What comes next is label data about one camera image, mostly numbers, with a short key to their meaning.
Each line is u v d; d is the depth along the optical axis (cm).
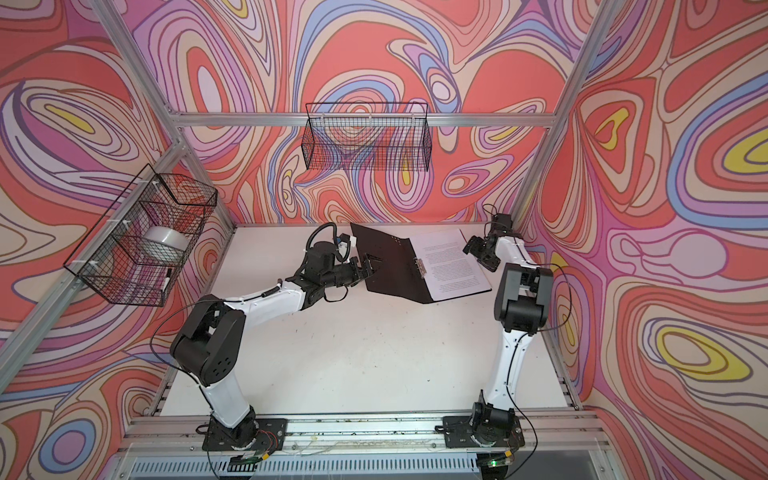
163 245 70
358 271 78
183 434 75
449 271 105
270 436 72
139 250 72
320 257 70
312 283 70
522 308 58
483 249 92
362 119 88
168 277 74
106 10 68
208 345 48
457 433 73
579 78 79
